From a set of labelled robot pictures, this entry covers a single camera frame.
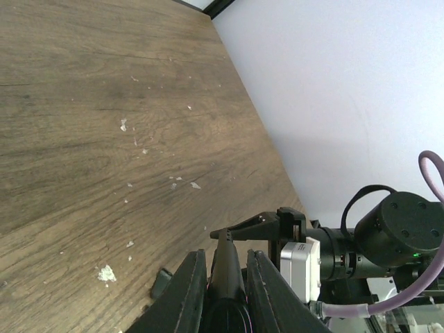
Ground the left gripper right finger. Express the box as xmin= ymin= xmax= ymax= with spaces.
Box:
xmin=246 ymin=250 xmax=329 ymax=333

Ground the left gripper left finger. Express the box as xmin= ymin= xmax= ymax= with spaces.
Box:
xmin=127 ymin=250 xmax=207 ymax=333

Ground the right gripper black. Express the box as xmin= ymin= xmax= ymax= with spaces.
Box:
xmin=226 ymin=207 xmax=320 ymax=264

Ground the black remote control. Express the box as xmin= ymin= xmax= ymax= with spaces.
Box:
xmin=198 ymin=229 xmax=253 ymax=332

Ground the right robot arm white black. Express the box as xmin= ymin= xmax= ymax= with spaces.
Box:
xmin=201 ymin=188 xmax=443 ymax=332

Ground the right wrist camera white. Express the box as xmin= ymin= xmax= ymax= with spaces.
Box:
xmin=280 ymin=237 xmax=321 ymax=304

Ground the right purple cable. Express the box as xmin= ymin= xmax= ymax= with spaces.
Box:
xmin=317 ymin=150 xmax=444 ymax=318

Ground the black frame post right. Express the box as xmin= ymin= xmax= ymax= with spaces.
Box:
xmin=173 ymin=0 xmax=234 ymax=19

